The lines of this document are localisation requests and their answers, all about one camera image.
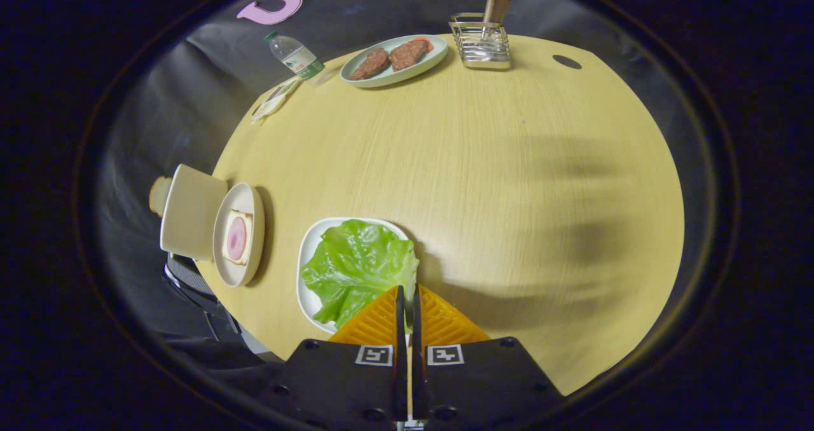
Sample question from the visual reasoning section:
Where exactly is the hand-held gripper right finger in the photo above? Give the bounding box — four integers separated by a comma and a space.
411, 284, 565, 430

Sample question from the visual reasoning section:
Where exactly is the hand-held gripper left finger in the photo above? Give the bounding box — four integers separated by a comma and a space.
273, 285, 408, 429

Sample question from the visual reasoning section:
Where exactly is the green lettuce leaf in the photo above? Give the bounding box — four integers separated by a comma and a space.
301, 219, 420, 330

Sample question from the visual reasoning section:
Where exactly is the white square plate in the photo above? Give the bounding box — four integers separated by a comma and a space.
296, 217, 417, 335

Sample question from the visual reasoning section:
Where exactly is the round cream plate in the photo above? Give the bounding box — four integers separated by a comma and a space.
212, 182, 266, 288

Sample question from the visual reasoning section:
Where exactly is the black shoe white sole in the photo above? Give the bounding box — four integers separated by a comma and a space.
164, 255, 220, 304

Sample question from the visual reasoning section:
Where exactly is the cream white toaster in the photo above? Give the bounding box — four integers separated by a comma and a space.
160, 164, 228, 261

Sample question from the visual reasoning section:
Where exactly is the pale green oval plate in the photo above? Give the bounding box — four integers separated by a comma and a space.
340, 34, 448, 88

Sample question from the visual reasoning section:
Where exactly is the white divided bean tray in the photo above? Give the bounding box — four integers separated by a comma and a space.
251, 78, 303, 125

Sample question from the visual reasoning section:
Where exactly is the brown meat patty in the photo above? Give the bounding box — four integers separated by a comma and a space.
389, 38, 434, 72
350, 48, 390, 81

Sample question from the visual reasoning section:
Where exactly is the clear plastic water bottle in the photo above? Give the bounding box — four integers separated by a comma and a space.
264, 31, 326, 81

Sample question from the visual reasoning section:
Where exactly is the black backdrop cloth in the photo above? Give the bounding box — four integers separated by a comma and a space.
95, 0, 684, 362

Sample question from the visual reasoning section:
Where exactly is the wire utensil holder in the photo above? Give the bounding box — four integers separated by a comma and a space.
448, 13, 513, 70

